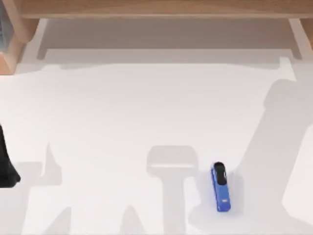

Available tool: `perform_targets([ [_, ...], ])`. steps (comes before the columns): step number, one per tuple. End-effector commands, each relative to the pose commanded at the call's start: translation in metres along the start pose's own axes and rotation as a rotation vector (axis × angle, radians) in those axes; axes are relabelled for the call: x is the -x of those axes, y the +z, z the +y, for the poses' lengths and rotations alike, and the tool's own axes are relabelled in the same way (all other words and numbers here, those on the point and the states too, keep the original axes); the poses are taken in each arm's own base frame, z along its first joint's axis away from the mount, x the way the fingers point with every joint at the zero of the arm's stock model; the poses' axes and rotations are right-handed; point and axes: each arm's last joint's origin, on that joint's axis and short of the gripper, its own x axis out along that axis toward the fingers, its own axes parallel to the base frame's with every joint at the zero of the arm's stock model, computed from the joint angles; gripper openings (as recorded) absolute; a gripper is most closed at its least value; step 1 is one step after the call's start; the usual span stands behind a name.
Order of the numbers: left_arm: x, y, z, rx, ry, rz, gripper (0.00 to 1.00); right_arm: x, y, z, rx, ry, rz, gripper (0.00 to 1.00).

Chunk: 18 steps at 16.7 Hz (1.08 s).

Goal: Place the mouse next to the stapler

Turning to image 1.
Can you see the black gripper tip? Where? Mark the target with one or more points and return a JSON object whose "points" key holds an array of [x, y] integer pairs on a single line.
{"points": [[5, 169]]}

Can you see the blue and black stapler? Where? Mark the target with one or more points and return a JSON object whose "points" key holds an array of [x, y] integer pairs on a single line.
{"points": [[221, 191]]}

